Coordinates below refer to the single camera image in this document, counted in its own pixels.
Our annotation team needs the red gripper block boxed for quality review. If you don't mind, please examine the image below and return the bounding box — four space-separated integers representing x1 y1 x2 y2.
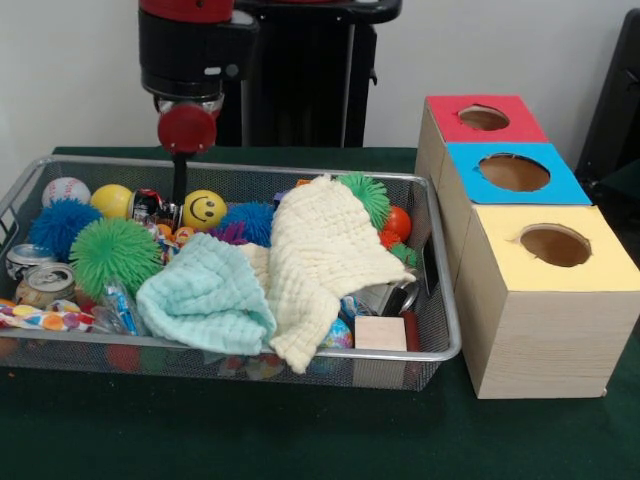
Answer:
157 103 219 207

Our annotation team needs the mint green waffle cloth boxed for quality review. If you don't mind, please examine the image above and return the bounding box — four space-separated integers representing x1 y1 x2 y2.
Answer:
136 233 278 356

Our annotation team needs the cream yellow waffle cloth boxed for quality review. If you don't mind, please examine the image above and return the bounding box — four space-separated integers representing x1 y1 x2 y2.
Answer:
238 175 417 374

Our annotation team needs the clear mesh bin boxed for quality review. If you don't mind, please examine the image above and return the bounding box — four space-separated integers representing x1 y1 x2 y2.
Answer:
0 155 463 391

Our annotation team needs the wooden box with three holes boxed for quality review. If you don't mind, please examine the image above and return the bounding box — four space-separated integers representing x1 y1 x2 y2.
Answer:
415 96 640 401

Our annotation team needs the yellow tennis ball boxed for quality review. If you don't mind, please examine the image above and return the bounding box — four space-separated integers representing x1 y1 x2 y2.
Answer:
182 190 228 233

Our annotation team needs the black red drink can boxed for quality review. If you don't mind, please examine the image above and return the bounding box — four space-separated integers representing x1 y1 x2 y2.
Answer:
130 188 185 229

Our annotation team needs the smooth yellow ball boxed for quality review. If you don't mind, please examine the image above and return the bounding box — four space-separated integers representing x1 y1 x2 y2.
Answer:
90 184 135 219

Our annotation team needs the dark blue spiky ball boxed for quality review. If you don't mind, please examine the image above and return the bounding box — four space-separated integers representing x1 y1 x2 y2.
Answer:
220 202 276 247

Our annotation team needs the large green fuzzy ball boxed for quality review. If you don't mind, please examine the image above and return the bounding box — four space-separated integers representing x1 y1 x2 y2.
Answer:
69 218 163 302

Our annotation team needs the white baseball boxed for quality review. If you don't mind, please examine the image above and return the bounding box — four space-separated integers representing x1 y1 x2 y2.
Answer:
41 177 92 208

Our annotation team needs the blue fuzzy ball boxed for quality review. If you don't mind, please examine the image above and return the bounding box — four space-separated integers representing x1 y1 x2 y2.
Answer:
27 198 101 259

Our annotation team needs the tan drink can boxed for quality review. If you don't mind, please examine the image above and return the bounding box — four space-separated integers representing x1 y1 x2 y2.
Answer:
15 263 78 309

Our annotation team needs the silver drink can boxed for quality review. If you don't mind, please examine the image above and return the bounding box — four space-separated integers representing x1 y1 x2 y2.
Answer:
5 243 56 281

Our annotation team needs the green spiky ball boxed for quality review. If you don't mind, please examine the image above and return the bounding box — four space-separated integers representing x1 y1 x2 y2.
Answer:
338 172 391 229

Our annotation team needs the colourful polka dot fabric toy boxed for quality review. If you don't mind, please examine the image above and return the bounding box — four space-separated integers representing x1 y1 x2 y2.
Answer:
0 300 96 334

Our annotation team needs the red ball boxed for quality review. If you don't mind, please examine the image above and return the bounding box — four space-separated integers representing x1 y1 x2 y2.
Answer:
381 206 413 247

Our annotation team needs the silver black metal can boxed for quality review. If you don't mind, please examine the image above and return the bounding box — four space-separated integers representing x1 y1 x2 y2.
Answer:
358 275 426 316

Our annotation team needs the pale wooden cube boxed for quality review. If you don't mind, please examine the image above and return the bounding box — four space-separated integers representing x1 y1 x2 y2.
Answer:
355 315 408 352

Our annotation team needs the dark green table cloth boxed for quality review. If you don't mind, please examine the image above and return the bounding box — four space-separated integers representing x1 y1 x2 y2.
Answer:
0 145 640 480

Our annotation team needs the black equipment stand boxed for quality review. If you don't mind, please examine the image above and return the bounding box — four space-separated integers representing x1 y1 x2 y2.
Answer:
578 8 640 196

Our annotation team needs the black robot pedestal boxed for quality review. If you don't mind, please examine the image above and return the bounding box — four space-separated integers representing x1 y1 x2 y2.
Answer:
235 0 403 149

